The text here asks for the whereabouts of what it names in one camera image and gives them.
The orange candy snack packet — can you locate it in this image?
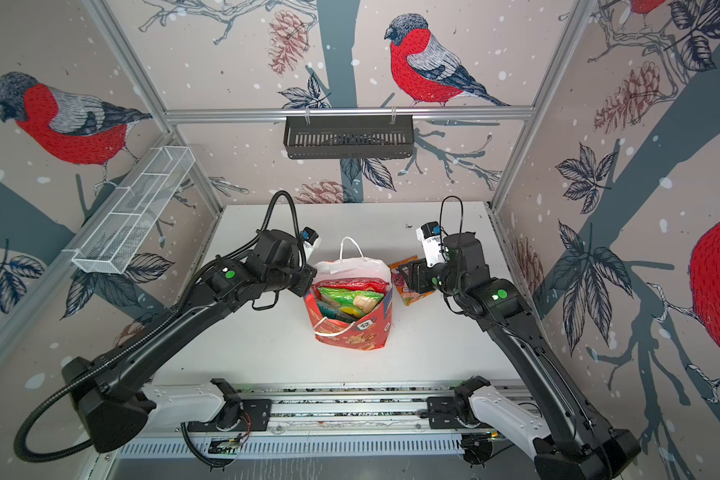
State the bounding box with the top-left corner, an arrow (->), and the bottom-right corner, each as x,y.
389,256 -> 431,306

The red paper gift bag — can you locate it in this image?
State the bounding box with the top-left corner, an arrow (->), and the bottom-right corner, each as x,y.
304,237 -> 393,351

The green chips bag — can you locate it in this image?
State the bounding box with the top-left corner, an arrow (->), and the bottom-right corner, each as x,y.
318,287 -> 384,316

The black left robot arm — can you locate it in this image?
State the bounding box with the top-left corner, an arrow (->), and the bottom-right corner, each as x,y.
62,227 -> 320,453

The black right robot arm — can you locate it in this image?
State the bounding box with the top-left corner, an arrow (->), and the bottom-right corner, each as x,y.
403,222 -> 640,479

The red snack bag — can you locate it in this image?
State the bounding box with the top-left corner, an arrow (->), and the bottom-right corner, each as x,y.
315,277 -> 389,294

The black hanging basket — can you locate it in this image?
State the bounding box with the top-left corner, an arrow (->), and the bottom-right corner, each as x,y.
283,115 -> 415,160

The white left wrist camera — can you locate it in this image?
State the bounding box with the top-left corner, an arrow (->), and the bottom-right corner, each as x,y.
300,227 -> 321,250

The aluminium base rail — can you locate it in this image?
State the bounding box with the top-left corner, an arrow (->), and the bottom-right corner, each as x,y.
104,379 -> 601,460

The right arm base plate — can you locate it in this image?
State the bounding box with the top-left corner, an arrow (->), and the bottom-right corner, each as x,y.
419,397 -> 488,430

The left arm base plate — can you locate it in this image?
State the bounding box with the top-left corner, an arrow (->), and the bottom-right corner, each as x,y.
187,399 -> 272,433

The white wire mesh shelf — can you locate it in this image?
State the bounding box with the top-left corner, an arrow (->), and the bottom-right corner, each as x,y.
72,146 -> 195,274

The horizontal aluminium frame bar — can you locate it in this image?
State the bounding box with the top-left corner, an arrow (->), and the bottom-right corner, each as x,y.
163,105 -> 536,125

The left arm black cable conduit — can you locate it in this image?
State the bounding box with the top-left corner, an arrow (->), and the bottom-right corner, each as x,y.
13,190 -> 304,464

